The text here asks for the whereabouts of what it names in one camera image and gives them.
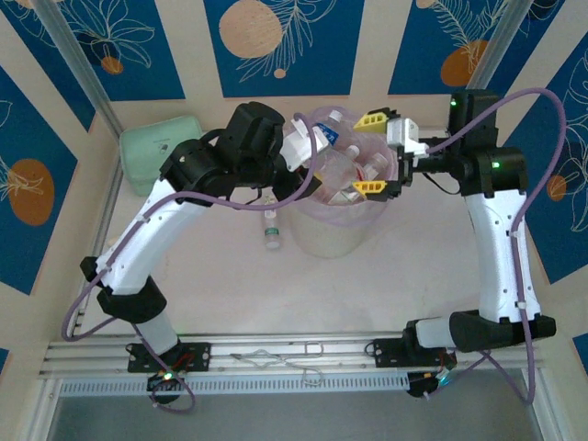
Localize clear bottle white red label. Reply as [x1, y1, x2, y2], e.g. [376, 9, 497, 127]
[316, 145, 368, 185]

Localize white bin with pink liner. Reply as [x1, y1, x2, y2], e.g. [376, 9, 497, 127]
[287, 104, 399, 226]

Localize white plastic waste bin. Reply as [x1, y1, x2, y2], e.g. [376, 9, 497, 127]
[291, 209, 368, 260]

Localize small bottle green label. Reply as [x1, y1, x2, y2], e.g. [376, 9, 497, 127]
[262, 195, 282, 252]

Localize mint green zip pouch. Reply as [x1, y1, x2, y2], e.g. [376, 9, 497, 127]
[119, 114, 203, 198]

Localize black controller board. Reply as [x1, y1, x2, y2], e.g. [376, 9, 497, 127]
[145, 369, 186, 392]
[406, 369, 454, 399]

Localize purple cable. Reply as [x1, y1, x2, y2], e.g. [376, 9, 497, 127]
[62, 117, 322, 413]
[424, 87, 569, 408]

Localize aluminium frame post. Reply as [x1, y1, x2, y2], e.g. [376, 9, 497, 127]
[466, 0, 537, 93]
[32, 0, 124, 135]

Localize aluminium table side rail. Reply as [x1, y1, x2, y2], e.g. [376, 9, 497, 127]
[66, 130, 125, 341]

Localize aluminium front rail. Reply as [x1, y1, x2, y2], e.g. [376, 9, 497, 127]
[39, 333, 543, 380]

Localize slotted grey cable duct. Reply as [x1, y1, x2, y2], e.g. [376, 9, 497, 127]
[59, 377, 411, 398]

